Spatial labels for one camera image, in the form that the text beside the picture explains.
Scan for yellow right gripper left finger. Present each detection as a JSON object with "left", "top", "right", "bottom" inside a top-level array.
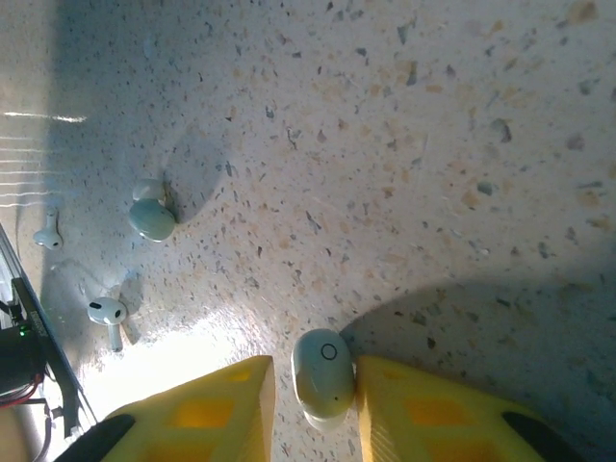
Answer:
[{"left": 53, "top": 354, "right": 277, "bottom": 462}]

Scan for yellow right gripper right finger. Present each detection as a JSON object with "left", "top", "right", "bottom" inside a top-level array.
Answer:
[{"left": 354, "top": 354, "right": 596, "bottom": 462}]

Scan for white stemmed earbud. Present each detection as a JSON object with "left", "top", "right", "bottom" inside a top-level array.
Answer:
[
  {"left": 86, "top": 296, "right": 130, "bottom": 352},
  {"left": 32, "top": 207, "right": 64, "bottom": 250}
]

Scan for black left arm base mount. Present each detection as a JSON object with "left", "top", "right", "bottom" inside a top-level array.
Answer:
[{"left": 0, "top": 276, "right": 100, "bottom": 442}]

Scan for wide aluminium extrusion rail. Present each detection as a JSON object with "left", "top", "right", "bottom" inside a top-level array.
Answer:
[{"left": 0, "top": 221, "right": 30, "bottom": 309}]

